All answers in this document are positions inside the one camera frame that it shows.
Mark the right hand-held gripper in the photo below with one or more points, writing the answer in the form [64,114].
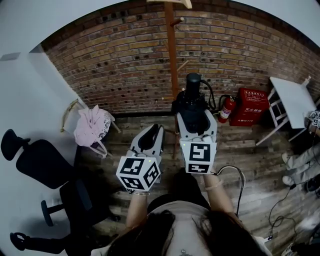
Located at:
[197,156]

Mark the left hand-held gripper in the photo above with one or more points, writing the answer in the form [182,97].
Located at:
[138,172]

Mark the wooden coat stand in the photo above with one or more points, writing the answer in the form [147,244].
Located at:
[172,62]

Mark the person's right forearm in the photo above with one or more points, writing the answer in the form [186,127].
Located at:
[218,197]

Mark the person's left forearm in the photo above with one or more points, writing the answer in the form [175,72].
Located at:
[136,210]

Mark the red fire extinguisher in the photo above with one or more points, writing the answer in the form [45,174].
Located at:
[226,110]

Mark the red fire extinguisher box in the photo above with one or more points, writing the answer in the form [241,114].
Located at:
[248,107]

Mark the person's black trousers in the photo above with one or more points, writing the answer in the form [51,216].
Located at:
[187,185]

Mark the pink cloth bag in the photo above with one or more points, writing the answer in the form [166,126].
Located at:
[91,126]

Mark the person's beige top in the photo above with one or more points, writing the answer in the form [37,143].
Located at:
[182,225]

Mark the white folding table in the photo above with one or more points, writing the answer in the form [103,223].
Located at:
[291,102]

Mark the black office chair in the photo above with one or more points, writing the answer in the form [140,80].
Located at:
[50,170]

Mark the white shoe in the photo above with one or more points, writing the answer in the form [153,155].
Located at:
[291,250]

